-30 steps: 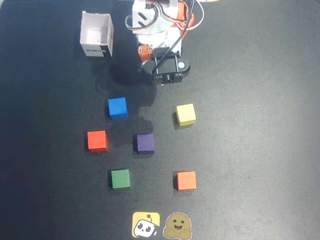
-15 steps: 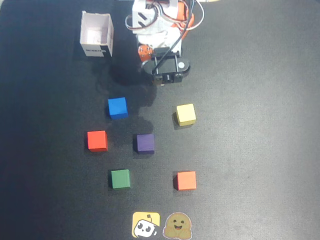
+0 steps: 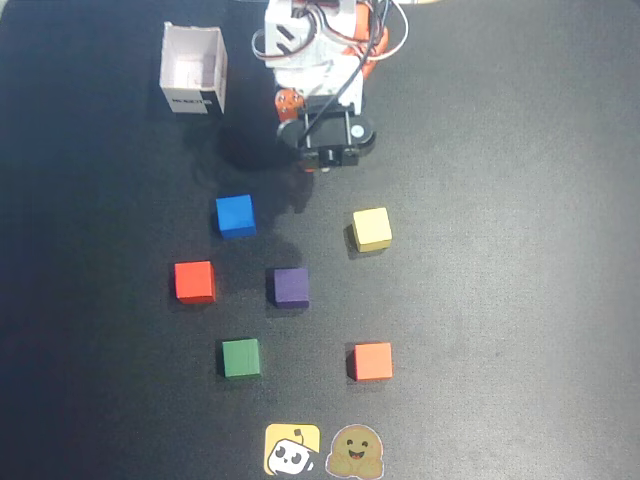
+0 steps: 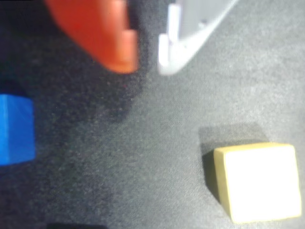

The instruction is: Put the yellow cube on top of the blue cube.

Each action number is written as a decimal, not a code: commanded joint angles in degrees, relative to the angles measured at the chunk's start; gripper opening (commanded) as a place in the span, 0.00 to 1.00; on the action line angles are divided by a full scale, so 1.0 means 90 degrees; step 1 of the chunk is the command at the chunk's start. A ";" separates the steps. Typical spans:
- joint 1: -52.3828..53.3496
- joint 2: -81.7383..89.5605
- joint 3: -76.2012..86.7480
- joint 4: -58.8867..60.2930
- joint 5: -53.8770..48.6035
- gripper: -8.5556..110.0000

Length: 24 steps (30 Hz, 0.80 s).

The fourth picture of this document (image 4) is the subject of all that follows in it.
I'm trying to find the black fabric mat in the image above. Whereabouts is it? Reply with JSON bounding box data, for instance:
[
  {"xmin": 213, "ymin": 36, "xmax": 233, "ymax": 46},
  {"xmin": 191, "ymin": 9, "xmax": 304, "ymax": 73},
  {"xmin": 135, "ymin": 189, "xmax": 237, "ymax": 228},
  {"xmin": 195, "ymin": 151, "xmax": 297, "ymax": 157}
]
[{"xmin": 0, "ymin": 0, "xmax": 305, "ymax": 229}]

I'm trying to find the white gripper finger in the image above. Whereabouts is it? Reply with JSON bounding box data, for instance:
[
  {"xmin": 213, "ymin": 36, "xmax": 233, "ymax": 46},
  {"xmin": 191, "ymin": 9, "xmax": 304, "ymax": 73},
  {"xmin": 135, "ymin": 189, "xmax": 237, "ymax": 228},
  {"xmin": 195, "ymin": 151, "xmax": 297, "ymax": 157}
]
[{"xmin": 157, "ymin": 0, "xmax": 239, "ymax": 76}]

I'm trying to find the blue wooden cube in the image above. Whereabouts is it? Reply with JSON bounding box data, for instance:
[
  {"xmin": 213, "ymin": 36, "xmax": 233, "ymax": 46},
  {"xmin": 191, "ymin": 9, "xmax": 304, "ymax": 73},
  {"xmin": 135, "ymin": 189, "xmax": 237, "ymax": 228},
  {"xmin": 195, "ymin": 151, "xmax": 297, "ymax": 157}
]
[{"xmin": 0, "ymin": 94, "xmax": 36, "ymax": 166}]

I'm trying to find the yellow wooden cube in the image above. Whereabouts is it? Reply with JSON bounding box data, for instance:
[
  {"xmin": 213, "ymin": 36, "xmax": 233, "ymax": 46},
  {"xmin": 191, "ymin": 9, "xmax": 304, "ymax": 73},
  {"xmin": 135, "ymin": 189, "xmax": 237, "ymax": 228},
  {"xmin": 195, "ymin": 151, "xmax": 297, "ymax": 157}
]
[{"xmin": 213, "ymin": 142, "xmax": 303, "ymax": 224}]

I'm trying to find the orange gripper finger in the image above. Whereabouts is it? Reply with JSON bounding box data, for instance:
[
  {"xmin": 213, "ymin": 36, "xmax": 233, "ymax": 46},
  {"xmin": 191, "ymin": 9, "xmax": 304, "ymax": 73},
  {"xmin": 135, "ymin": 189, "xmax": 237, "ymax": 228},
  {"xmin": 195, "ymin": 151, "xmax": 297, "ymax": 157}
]
[{"xmin": 43, "ymin": 0, "xmax": 140, "ymax": 74}]

